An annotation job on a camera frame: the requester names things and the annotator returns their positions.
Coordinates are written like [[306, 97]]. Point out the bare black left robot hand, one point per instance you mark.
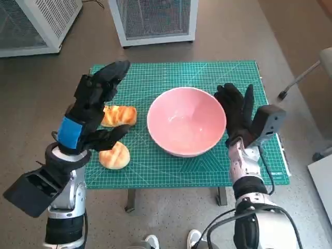
[[88, 103]]

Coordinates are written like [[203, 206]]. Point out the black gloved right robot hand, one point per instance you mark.
[[234, 114]]

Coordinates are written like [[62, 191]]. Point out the long braided toy bread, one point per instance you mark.
[[119, 115]]

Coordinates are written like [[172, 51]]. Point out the pink bowl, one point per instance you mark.
[[186, 124]]

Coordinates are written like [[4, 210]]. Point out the round toy bread bun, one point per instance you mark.
[[115, 157]]

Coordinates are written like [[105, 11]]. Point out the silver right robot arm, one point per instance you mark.
[[249, 186]]

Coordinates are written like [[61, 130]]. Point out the white chair with grey legs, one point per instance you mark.
[[301, 77]]

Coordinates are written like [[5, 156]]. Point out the green cutting mat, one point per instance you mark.
[[168, 72]]

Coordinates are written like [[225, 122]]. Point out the grey table leg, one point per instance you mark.
[[130, 199], [222, 195]]

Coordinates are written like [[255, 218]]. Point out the wide white mesh cabinet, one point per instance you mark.
[[52, 18]]

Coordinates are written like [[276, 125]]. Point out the narrow white mesh cabinet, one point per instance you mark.
[[155, 20]]

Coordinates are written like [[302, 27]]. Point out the white desk top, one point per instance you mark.
[[323, 181]]

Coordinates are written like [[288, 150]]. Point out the white robot right foot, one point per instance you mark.
[[194, 240]]

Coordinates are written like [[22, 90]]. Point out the white robot foot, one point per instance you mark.
[[151, 242], [194, 240]]

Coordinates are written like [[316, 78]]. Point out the white robot left foot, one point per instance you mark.
[[151, 242]]

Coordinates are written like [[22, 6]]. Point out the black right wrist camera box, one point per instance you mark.
[[267, 122]]

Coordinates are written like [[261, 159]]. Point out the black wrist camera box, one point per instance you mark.
[[31, 192], [267, 122]]

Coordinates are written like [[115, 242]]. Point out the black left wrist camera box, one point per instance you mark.
[[31, 192]]

